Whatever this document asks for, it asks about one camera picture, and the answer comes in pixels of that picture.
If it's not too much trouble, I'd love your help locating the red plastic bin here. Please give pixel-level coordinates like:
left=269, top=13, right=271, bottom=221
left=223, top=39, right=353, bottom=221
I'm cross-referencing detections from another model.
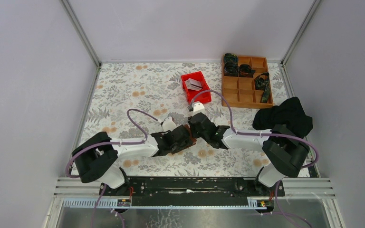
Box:
left=181, top=71, right=210, bottom=103

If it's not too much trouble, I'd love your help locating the brown leather card holder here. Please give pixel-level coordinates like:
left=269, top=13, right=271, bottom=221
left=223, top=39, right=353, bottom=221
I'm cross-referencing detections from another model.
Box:
left=184, top=124, right=197, bottom=148

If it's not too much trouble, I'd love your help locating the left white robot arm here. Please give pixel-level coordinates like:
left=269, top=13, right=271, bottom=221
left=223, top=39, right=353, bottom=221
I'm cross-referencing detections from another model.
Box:
left=67, top=125, right=196, bottom=195

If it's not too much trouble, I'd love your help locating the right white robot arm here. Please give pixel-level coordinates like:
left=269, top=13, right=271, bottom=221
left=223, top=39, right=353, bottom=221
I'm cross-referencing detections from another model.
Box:
left=188, top=113, right=310, bottom=196

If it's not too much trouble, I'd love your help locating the orange compartment tray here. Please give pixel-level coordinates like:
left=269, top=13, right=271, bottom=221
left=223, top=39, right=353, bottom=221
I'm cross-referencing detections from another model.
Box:
left=221, top=55, right=274, bottom=109

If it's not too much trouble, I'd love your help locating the rolled camouflage belt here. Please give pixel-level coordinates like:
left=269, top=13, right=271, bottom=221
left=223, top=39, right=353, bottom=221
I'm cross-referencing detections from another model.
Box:
left=223, top=53, right=239, bottom=77

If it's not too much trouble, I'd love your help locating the rolled black belt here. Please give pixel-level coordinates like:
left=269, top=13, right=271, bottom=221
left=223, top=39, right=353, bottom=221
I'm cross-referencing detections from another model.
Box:
left=239, top=64, right=256, bottom=78

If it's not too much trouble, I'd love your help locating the black cloth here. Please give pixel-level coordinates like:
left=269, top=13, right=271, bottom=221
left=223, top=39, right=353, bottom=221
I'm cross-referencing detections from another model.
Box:
left=252, top=97, right=313, bottom=138

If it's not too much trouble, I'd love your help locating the perforated metal strip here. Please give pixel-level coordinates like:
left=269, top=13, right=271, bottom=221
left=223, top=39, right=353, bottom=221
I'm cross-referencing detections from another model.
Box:
left=63, top=196, right=274, bottom=210

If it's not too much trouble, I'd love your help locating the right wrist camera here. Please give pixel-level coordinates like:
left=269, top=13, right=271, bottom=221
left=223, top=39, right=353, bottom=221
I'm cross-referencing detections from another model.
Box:
left=188, top=102, right=205, bottom=116

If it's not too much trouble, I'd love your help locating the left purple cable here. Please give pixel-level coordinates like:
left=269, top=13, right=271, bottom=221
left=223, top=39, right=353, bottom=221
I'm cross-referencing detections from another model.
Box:
left=65, top=108, right=167, bottom=228

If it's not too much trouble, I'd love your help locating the purple cable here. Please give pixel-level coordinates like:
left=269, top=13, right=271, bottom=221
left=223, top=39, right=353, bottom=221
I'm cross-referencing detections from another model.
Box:
left=188, top=90, right=320, bottom=228
left=65, top=108, right=167, bottom=228

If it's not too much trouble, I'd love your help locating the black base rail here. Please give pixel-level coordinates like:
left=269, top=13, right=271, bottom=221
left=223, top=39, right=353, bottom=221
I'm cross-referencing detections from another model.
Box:
left=99, top=176, right=285, bottom=207

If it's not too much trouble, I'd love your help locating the camouflage strap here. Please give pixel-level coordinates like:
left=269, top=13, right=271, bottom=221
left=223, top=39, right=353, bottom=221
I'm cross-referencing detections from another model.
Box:
left=254, top=72, right=271, bottom=103

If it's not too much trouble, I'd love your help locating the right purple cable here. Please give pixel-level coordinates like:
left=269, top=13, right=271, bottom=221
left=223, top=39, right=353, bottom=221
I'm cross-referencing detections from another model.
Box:
left=188, top=90, right=320, bottom=228

